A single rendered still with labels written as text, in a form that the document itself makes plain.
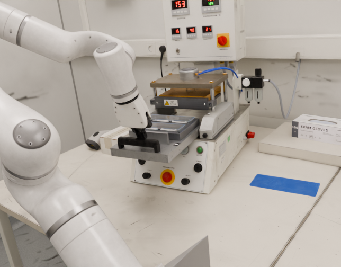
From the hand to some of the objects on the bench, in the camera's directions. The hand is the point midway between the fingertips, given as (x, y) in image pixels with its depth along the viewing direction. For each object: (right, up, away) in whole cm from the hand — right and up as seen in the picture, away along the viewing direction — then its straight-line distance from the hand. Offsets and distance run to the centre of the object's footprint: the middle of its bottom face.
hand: (141, 135), depth 115 cm
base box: (+22, -11, +40) cm, 47 cm away
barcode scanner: (-25, -5, +69) cm, 74 cm away
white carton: (+76, -1, +39) cm, 85 cm away
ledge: (+90, -9, +26) cm, 94 cm away
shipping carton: (-14, -7, +61) cm, 63 cm away
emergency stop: (+8, -18, +18) cm, 27 cm away
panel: (+8, -20, +18) cm, 28 cm away
